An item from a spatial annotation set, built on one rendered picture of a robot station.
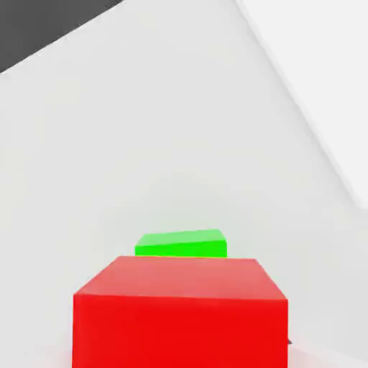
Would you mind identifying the small red cube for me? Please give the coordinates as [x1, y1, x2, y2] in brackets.
[71, 255, 289, 368]

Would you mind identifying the small green cube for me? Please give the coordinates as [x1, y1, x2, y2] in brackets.
[134, 229, 228, 259]

